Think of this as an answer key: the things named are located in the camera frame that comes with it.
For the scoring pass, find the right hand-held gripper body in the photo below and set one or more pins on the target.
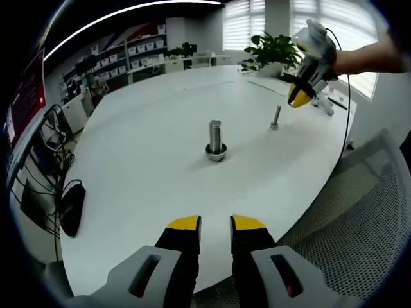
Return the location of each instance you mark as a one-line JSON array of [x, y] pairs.
[[318, 45]]

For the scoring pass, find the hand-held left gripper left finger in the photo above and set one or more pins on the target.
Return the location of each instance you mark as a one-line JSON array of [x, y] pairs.
[[181, 244]]

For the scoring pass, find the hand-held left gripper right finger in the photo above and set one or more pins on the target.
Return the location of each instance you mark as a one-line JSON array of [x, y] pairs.
[[248, 244]]

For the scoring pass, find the small steel threaded stud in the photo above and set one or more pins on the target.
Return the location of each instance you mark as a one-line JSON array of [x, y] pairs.
[[277, 114]]

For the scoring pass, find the large steel threaded stud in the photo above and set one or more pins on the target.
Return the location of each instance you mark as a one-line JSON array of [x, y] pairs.
[[215, 134]]

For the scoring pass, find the large black washer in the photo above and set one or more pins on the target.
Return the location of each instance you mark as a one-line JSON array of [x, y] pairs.
[[224, 150]]

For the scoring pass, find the white game controller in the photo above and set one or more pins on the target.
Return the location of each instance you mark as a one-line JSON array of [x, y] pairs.
[[326, 106]]

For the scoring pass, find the white paper mat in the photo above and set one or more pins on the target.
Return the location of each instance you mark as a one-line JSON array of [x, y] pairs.
[[269, 84]]

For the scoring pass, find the black pen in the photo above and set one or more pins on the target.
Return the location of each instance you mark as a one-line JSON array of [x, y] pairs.
[[337, 102]]

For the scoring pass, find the window with white blinds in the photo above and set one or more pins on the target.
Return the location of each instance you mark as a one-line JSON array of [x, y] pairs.
[[244, 25], [353, 19]]

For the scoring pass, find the potted green plant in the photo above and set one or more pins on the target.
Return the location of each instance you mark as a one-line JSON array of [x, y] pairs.
[[273, 51]]

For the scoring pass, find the grey mesh office chair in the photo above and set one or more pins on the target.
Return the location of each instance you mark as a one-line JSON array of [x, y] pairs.
[[359, 218]]

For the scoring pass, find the curved ceiling light strip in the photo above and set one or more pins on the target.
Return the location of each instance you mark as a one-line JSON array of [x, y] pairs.
[[212, 2]]

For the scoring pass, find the white background desk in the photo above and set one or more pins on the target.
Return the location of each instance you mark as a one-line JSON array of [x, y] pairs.
[[173, 65]]

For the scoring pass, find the white storage shelf with bins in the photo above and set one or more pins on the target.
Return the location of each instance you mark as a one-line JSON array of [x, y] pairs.
[[141, 48]]

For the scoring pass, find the white drawer cabinet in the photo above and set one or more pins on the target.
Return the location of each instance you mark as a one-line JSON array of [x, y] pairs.
[[75, 115]]

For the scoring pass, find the monitor with red screen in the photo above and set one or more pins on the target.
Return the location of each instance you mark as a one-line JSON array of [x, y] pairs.
[[29, 93]]

